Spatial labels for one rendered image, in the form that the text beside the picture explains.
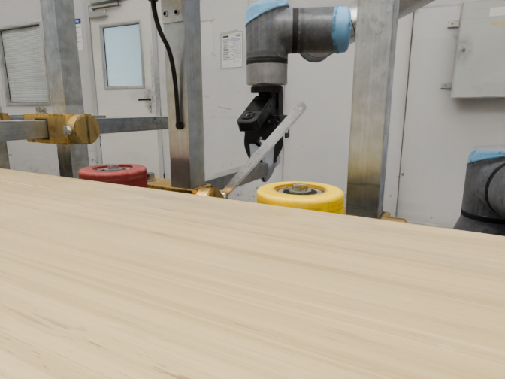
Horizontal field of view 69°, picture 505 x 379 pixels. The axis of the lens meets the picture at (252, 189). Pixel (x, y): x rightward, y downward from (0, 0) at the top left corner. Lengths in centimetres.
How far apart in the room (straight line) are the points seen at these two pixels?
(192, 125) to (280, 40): 36
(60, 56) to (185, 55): 25
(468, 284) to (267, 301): 9
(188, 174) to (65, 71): 29
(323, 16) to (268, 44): 12
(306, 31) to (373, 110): 43
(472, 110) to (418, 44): 62
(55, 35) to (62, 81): 7
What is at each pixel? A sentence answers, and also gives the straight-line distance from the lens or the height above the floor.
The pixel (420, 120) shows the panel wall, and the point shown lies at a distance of 312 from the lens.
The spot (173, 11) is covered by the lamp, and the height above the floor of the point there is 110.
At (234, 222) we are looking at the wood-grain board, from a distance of 26.
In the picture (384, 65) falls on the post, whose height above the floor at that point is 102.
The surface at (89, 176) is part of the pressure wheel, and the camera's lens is 46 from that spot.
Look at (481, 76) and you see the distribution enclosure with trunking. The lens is 291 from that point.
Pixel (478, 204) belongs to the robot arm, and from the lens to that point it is 114.
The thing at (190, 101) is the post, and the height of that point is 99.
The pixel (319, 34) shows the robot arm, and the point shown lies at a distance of 81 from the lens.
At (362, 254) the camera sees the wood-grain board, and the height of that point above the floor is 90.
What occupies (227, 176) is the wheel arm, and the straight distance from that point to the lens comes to 67.
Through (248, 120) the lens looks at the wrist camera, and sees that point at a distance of 74.
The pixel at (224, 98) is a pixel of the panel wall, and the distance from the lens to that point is 359.
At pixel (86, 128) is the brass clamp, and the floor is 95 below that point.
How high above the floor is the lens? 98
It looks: 13 degrees down
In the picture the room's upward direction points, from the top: straight up
